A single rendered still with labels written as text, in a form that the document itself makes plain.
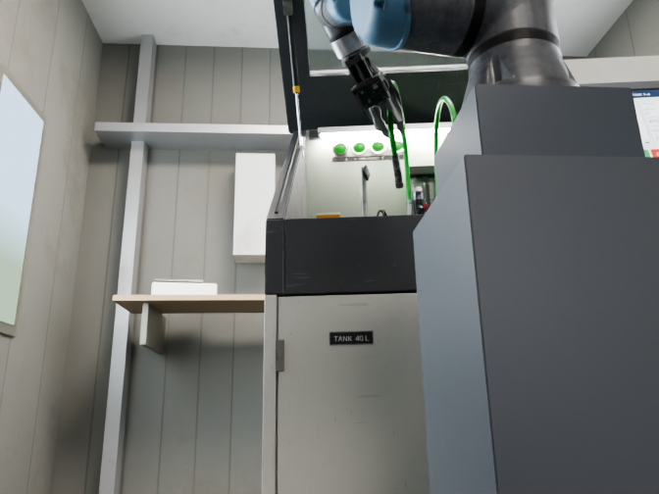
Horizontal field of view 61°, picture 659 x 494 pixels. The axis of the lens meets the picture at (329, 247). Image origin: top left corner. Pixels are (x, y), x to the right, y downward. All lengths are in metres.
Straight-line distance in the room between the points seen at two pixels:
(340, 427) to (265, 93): 3.29
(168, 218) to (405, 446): 2.93
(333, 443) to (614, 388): 0.63
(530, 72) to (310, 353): 0.65
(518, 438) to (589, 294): 0.15
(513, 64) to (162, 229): 3.24
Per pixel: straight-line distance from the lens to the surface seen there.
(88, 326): 3.74
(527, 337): 0.54
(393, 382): 1.09
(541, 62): 0.73
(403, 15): 0.73
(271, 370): 1.10
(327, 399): 1.09
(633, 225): 0.62
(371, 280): 1.12
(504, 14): 0.78
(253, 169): 3.65
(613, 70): 1.88
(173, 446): 3.56
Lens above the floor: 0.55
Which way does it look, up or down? 17 degrees up
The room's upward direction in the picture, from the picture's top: 1 degrees counter-clockwise
